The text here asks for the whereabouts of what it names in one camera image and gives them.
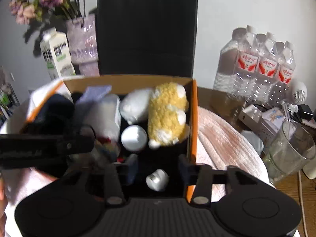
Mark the dried pink flowers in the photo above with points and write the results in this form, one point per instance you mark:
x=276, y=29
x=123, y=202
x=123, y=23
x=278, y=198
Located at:
x=26, y=11

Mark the translucent plastic box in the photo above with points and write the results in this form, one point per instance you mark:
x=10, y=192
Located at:
x=102, y=115

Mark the purple cloth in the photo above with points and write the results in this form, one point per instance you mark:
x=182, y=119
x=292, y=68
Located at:
x=93, y=94

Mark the water bottle pack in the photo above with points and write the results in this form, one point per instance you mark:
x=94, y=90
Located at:
x=254, y=66

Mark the navy blue pouch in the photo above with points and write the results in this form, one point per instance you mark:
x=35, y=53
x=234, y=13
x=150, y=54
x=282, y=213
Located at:
x=54, y=118

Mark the purple glass vase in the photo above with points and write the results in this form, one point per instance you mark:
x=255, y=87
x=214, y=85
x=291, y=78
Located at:
x=81, y=34

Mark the milk carton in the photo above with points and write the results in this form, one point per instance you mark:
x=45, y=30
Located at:
x=56, y=54

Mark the clear glass pitcher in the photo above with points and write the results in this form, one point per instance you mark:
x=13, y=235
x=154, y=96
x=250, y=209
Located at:
x=292, y=148

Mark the person left hand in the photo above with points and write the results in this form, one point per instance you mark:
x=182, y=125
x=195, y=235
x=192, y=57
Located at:
x=3, y=205

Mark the white jar lid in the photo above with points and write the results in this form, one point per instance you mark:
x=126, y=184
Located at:
x=134, y=138

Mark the white round speaker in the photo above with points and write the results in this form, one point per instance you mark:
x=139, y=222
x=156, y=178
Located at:
x=298, y=92

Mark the small white cap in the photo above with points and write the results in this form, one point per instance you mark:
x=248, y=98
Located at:
x=158, y=180

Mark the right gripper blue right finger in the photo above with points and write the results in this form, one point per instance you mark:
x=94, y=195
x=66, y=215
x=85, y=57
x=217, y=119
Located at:
x=185, y=169

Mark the white thermos bottle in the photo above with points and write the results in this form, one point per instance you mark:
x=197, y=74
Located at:
x=310, y=169

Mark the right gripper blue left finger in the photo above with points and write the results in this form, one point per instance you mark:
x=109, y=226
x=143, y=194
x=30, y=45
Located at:
x=132, y=167

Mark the wire storage rack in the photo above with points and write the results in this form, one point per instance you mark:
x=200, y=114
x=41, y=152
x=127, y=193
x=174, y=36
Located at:
x=9, y=102

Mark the black paper bag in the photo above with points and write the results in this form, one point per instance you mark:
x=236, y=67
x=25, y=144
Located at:
x=146, y=36

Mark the red cardboard box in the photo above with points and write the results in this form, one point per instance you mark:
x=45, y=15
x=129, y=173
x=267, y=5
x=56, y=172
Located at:
x=149, y=160

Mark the yellow white plush toy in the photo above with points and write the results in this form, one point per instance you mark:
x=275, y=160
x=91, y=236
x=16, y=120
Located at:
x=164, y=107

